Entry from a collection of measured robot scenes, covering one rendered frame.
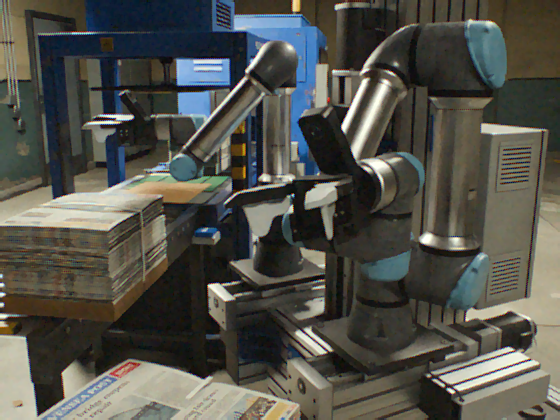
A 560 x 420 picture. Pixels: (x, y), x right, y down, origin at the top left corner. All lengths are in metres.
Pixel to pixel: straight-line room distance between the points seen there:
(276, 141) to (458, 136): 0.74
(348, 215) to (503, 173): 0.86
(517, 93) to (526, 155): 8.64
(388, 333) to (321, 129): 0.61
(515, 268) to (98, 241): 1.08
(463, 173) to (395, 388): 0.50
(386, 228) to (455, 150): 0.27
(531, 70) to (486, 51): 9.23
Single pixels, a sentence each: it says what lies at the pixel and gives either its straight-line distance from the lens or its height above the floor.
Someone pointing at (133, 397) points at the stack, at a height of 0.83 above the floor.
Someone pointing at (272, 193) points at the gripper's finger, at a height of 1.23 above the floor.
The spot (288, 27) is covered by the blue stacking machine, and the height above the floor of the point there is 1.74.
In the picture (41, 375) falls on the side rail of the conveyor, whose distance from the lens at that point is 1.44.
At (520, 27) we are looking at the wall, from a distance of 10.22.
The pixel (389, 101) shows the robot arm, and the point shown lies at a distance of 1.05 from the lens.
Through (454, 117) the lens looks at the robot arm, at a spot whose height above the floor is 1.30.
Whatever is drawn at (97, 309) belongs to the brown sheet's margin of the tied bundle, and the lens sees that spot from 1.41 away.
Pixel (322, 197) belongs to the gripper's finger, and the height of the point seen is 1.24.
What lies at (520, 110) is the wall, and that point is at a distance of 10.23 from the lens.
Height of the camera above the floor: 1.37
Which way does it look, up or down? 13 degrees down
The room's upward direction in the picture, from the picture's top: straight up
